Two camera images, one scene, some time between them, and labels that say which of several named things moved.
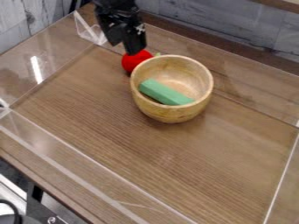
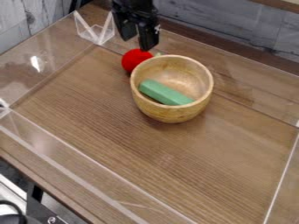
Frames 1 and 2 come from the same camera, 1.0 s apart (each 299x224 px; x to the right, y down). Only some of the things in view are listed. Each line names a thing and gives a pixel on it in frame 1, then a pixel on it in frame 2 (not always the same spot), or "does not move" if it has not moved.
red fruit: [129, 61] does not move
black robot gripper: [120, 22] to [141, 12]
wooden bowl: [182, 73] does not move
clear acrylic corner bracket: [88, 31] does not move
